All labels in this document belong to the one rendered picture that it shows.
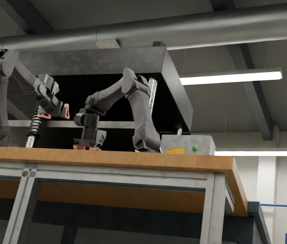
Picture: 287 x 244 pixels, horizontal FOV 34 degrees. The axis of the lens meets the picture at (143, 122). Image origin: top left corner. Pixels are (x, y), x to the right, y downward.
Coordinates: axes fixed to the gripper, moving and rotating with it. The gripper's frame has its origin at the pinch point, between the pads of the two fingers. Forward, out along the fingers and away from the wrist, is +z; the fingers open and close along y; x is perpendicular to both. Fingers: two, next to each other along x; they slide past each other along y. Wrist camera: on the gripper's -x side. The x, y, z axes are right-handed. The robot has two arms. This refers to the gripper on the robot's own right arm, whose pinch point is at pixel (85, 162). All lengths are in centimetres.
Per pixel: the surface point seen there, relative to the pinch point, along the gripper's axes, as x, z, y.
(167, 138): -98, -18, 2
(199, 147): -97, -15, -19
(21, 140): -111, -2, 117
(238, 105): -648, -109, 79
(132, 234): 11.5, 21.2, -29.9
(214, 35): -347, -150, 54
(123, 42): -349, -136, 168
